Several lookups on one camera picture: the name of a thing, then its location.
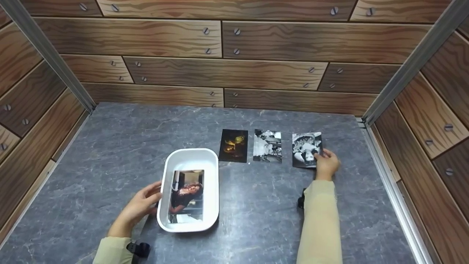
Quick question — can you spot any person's right forearm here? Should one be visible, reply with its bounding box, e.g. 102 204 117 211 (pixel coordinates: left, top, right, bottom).
296 179 343 264

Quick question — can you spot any person's right hand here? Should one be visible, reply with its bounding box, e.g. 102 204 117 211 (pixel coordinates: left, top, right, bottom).
314 148 341 181

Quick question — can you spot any black and white street photo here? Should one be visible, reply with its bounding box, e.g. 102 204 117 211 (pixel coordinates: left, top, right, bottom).
253 129 283 164

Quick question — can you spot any white oval plastic tray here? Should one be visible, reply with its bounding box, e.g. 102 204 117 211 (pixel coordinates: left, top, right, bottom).
157 148 220 233

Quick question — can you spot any black and white group photo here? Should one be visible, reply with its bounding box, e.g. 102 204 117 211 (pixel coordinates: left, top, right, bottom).
292 132 323 169

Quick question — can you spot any photo of long-haired person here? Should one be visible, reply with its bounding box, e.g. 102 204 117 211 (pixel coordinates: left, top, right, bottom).
168 169 205 224

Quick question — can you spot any dark photo with yellow figure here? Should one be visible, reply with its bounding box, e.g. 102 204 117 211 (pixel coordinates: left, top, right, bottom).
218 129 249 163

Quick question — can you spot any person's left hand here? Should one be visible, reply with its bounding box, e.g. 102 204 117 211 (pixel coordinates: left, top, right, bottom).
107 181 163 238

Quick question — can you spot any person's left forearm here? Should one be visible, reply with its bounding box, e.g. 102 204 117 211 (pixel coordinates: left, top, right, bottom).
92 236 134 264

